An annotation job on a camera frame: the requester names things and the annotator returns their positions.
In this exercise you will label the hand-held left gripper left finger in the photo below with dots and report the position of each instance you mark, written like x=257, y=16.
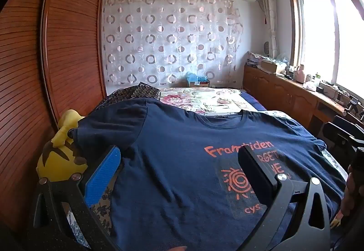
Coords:
x=102, y=177

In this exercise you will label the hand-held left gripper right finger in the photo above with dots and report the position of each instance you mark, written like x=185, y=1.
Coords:
x=260, y=179

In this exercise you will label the navy t-shirt with orange print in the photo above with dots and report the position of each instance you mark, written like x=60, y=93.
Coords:
x=176, y=182

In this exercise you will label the person's right hand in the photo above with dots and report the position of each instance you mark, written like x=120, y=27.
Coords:
x=347, y=197

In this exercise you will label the black office chair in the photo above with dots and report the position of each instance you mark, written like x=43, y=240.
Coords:
x=338, y=134

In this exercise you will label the yellow plush toy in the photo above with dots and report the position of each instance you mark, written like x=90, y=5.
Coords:
x=57, y=160

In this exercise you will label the grey device on stand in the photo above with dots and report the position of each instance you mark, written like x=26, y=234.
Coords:
x=352, y=107

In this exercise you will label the doll with yellow hair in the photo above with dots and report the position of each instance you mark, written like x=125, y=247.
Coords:
x=336, y=223

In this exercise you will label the navy blue bedsheet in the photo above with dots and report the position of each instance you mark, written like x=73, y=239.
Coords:
x=253, y=100

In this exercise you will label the white plastic bag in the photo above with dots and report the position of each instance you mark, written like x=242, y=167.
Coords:
x=309, y=86

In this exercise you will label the wooden cabinet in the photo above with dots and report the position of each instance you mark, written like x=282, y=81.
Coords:
x=284, y=94

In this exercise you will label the dark circle-patterned pillow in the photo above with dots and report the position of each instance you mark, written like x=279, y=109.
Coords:
x=136, y=93

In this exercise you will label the floral quilt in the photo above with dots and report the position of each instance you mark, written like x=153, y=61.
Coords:
x=199, y=100

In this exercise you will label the pink figurine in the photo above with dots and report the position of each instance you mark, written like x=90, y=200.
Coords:
x=299, y=74

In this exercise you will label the cardboard box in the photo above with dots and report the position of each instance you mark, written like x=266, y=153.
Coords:
x=270, y=66

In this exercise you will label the box with blue bag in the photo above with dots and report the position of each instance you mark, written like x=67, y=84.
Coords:
x=197, y=80

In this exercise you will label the window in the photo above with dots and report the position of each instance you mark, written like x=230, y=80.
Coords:
x=341, y=40

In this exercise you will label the stack of folded fabrics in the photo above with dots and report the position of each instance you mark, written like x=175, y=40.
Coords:
x=254, y=58

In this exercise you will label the wooden slatted wardrobe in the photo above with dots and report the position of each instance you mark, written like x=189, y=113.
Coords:
x=71, y=40

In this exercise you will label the sheer circle-patterned curtain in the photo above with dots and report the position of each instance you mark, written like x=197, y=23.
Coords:
x=170, y=40

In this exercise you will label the pale window curtain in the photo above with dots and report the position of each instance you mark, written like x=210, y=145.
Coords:
x=268, y=11

